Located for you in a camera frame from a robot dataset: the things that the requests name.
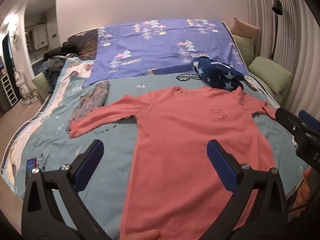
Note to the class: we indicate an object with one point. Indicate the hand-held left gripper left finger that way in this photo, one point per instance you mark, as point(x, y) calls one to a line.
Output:
point(87, 170)

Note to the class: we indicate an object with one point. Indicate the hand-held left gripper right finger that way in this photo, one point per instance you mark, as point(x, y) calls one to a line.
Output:
point(222, 167)

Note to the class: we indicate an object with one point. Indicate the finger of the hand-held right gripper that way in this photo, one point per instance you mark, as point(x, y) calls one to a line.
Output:
point(311, 121)
point(287, 120)

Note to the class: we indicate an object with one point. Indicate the pink long-sleeved shirt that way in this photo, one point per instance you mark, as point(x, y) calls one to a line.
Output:
point(187, 142)

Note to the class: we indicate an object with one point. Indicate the pile of dark clothes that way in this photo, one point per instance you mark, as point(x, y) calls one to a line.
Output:
point(55, 62)

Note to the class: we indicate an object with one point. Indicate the person's right hand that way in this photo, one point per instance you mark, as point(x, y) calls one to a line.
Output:
point(305, 190)

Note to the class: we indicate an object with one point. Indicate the person's left hand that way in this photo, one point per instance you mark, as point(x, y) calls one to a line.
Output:
point(147, 236)

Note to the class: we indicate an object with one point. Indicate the teal printed blanket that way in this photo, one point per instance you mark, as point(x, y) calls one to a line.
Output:
point(105, 135)

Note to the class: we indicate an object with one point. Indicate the green pillow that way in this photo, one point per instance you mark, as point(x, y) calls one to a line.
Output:
point(270, 72)

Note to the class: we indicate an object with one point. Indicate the red blue smartphone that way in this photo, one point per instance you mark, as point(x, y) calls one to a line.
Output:
point(31, 167)

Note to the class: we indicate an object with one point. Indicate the grey pleated curtain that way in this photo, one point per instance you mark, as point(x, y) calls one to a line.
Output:
point(300, 55)

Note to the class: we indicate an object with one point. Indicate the grey floral garment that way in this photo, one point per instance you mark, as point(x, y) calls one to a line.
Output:
point(92, 100)

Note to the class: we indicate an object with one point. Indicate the green back cushion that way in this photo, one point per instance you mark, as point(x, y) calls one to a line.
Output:
point(245, 50)

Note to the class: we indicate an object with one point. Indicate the navy star-print garment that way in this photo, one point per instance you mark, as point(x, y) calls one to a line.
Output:
point(217, 72)

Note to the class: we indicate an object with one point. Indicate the white and blue quilt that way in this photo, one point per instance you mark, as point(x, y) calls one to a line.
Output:
point(75, 71)

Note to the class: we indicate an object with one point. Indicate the beige pillow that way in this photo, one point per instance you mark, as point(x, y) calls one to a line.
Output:
point(243, 28)

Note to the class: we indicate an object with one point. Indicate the white bear figurine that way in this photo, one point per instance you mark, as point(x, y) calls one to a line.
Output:
point(21, 85)

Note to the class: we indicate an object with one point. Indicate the white shelf rack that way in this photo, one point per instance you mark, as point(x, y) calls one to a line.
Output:
point(8, 92)

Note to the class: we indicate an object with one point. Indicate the black floor lamp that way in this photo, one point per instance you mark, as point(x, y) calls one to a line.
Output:
point(277, 7)

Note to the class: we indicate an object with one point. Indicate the dark patterned blanket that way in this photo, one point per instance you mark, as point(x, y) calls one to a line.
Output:
point(85, 45)

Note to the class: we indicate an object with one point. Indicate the purple tree-print sheet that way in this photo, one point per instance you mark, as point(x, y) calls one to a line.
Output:
point(150, 50)

